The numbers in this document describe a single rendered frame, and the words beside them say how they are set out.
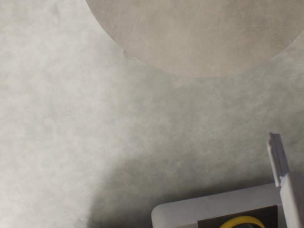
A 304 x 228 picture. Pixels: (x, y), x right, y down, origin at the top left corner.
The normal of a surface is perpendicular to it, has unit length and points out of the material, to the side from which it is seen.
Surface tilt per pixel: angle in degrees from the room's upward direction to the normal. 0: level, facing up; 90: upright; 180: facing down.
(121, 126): 0
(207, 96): 0
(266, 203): 90
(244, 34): 0
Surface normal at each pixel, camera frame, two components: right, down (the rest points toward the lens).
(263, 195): -0.13, -0.94
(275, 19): 0.13, 0.29
